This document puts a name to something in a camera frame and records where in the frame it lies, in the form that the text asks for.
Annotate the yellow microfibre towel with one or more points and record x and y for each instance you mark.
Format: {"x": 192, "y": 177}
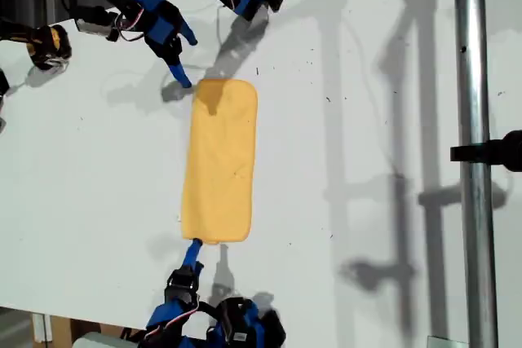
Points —
{"x": 220, "y": 160}

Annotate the white box under table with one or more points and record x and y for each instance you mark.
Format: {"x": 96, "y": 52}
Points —
{"x": 95, "y": 340}

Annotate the black object at table edge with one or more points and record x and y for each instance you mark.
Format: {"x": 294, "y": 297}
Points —
{"x": 3, "y": 83}

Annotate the black clamp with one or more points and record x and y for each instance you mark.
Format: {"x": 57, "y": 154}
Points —
{"x": 489, "y": 151}

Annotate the camera black stalk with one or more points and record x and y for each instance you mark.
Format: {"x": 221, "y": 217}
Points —
{"x": 114, "y": 30}

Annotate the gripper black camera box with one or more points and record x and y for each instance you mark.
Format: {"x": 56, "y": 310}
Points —
{"x": 94, "y": 21}
{"x": 234, "y": 323}

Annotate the white table leg bracket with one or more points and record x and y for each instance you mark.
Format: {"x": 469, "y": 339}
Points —
{"x": 41, "y": 327}

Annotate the steel post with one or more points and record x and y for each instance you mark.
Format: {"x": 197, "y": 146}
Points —
{"x": 475, "y": 201}

